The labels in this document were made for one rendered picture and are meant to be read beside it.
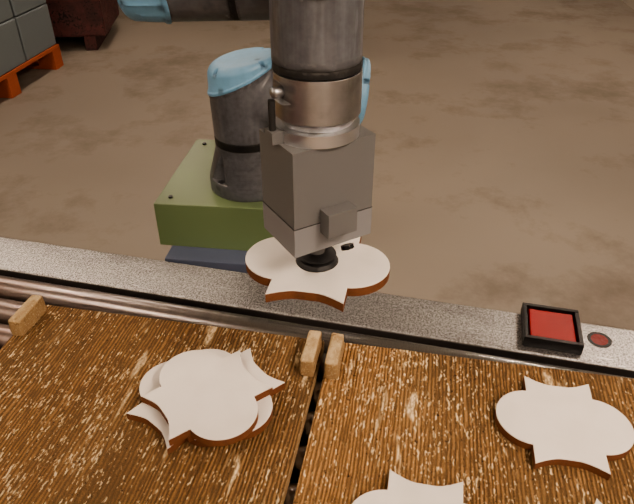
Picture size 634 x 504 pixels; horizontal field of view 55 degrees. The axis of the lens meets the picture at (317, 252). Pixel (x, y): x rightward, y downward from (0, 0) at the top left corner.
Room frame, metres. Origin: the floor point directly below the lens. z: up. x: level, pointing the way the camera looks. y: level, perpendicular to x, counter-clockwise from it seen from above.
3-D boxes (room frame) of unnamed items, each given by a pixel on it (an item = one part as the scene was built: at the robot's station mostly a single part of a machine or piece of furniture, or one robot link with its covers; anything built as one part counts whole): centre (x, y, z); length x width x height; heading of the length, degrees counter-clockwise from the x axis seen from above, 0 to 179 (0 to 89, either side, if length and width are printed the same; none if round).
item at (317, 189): (0.50, 0.00, 1.22); 0.10 x 0.09 x 0.16; 31
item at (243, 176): (1.00, 0.12, 1.01); 0.15 x 0.15 x 0.10
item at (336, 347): (0.56, -0.02, 0.95); 0.06 x 0.02 x 0.03; 170
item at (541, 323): (0.64, -0.32, 0.92); 0.06 x 0.06 x 0.01; 76
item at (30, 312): (0.64, 0.39, 0.95); 0.06 x 0.02 x 0.03; 169
